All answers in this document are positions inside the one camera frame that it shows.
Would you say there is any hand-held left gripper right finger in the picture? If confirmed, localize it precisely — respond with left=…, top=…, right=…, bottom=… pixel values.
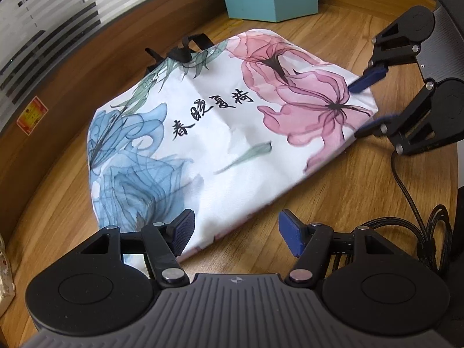
left=278, top=209, right=390, bottom=287

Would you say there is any black braided cable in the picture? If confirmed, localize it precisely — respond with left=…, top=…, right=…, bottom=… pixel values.
left=331, top=151, right=455, bottom=274

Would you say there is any floral white shopping bag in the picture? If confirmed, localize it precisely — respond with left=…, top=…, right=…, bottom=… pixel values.
left=86, top=28, right=378, bottom=263

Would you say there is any teal hexagonal box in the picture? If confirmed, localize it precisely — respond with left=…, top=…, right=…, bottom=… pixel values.
left=222, top=0, right=319, bottom=23

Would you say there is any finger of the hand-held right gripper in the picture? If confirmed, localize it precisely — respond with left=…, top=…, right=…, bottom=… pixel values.
left=354, top=81, right=441, bottom=157
left=349, top=20, right=426, bottom=94

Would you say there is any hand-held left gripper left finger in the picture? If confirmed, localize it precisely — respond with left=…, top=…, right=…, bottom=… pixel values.
left=79, top=208, right=196, bottom=286

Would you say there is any red and yellow sticker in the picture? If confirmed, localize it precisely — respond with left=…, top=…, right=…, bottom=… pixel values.
left=16, top=96, right=49, bottom=135

